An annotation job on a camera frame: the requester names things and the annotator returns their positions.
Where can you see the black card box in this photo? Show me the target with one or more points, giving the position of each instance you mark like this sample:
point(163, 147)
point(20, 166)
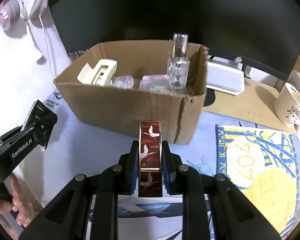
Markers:
point(43, 119)

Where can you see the cream cartoon mug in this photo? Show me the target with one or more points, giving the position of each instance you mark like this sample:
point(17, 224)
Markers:
point(287, 105)

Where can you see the cream hair claw clip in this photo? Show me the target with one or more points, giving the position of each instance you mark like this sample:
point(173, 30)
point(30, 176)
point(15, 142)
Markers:
point(100, 75)

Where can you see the brown cardboard box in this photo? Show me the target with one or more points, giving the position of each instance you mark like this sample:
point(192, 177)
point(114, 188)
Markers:
point(122, 110)

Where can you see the person's left hand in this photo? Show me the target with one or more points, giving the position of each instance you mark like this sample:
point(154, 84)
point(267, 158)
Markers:
point(19, 204)

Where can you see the clear plastic case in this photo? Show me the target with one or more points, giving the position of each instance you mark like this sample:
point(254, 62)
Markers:
point(124, 82)

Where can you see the pink cat ear headset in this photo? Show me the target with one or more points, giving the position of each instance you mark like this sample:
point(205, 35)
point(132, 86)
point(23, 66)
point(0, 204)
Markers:
point(12, 10)

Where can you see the pink cushion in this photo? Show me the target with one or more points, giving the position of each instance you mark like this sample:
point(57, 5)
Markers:
point(293, 78)

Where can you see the black computer monitor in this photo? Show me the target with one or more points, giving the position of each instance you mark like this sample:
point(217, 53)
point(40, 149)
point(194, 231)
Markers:
point(265, 34)

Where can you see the red crane pattern box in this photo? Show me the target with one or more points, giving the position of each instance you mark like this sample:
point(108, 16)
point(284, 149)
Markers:
point(150, 162)

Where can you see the clear glass perfume bottle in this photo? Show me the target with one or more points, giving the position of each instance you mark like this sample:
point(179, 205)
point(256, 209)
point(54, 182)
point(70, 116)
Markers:
point(178, 64)

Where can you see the pink Kuromi tissue pack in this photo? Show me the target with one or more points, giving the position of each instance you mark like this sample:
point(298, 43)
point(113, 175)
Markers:
point(155, 83)

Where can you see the white monitor stand base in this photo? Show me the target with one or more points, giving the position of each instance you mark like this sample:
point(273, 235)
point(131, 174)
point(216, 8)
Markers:
point(224, 78)

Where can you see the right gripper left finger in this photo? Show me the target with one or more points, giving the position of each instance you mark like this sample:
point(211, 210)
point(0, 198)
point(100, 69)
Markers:
point(87, 202)

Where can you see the yellow blue 404 towel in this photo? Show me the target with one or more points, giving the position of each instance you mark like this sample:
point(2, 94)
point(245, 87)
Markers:
point(264, 164)

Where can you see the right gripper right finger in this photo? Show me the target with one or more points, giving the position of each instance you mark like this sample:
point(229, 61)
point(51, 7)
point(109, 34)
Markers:
point(212, 200)

